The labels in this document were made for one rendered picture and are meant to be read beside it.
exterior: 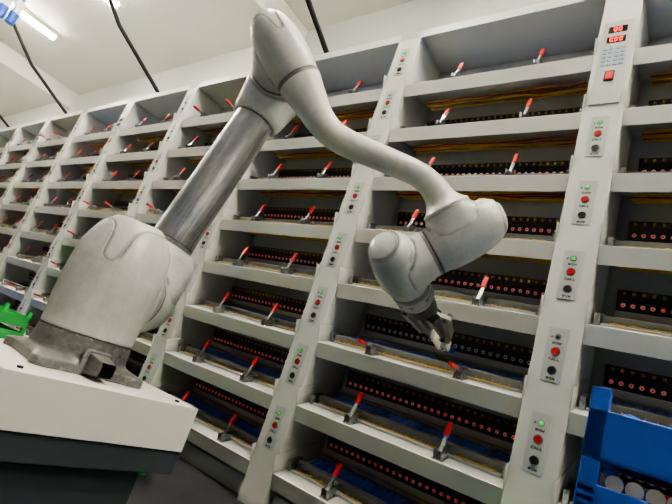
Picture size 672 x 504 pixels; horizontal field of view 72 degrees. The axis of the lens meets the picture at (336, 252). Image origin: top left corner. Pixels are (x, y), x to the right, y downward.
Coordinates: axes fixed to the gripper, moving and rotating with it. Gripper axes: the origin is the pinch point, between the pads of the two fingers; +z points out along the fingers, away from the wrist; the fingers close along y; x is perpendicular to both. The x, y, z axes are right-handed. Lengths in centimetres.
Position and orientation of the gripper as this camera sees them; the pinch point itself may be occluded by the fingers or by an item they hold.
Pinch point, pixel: (440, 340)
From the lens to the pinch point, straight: 125.1
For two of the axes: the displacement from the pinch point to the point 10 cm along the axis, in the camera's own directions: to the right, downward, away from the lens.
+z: 4.3, 6.0, 6.8
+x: 4.2, -8.0, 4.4
